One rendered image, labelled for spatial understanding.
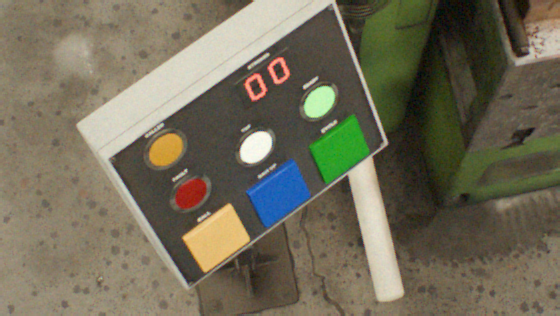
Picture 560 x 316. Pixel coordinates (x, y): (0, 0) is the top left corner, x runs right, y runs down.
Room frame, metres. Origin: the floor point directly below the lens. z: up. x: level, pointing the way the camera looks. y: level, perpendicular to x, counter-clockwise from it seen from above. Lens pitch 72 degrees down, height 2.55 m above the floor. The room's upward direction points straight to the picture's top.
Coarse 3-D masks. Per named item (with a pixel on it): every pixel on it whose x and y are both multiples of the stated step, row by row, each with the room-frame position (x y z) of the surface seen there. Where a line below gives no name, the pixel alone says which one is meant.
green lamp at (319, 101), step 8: (320, 88) 0.52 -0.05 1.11; (328, 88) 0.52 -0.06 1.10; (312, 96) 0.51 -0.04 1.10; (320, 96) 0.51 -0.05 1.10; (328, 96) 0.51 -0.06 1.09; (312, 104) 0.50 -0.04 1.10; (320, 104) 0.50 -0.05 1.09; (328, 104) 0.51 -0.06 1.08; (312, 112) 0.49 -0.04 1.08; (320, 112) 0.50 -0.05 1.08
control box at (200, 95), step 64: (256, 0) 0.61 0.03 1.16; (320, 0) 0.60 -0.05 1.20; (192, 64) 0.52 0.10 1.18; (256, 64) 0.52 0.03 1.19; (320, 64) 0.54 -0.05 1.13; (128, 128) 0.44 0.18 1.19; (192, 128) 0.45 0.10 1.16; (256, 128) 0.46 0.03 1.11; (320, 128) 0.48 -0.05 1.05; (128, 192) 0.37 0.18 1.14; (320, 192) 0.42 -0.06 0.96; (192, 256) 0.32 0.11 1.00
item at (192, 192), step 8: (184, 184) 0.39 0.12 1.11; (192, 184) 0.39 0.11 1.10; (200, 184) 0.40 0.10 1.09; (176, 192) 0.38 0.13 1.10; (184, 192) 0.39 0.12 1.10; (192, 192) 0.39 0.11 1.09; (200, 192) 0.39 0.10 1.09; (176, 200) 0.38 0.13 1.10; (184, 200) 0.38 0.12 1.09; (192, 200) 0.38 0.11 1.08; (200, 200) 0.38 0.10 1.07; (184, 208) 0.37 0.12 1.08
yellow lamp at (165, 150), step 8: (168, 136) 0.43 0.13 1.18; (176, 136) 0.43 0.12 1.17; (160, 144) 0.42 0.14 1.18; (168, 144) 0.43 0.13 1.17; (176, 144) 0.43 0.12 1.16; (152, 152) 0.41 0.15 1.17; (160, 152) 0.42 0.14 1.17; (168, 152) 0.42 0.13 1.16; (176, 152) 0.42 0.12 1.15; (152, 160) 0.41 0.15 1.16; (160, 160) 0.41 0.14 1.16; (168, 160) 0.41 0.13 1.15
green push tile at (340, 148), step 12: (348, 120) 0.50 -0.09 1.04; (336, 132) 0.48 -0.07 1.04; (348, 132) 0.48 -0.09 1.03; (360, 132) 0.49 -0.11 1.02; (312, 144) 0.46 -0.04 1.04; (324, 144) 0.47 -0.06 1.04; (336, 144) 0.47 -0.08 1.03; (348, 144) 0.47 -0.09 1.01; (360, 144) 0.48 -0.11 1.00; (312, 156) 0.45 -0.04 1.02; (324, 156) 0.45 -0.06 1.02; (336, 156) 0.46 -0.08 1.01; (348, 156) 0.46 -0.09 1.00; (360, 156) 0.46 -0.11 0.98; (324, 168) 0.44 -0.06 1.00; (336, 168) 0.45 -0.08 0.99; (324, 180) 0.43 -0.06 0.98
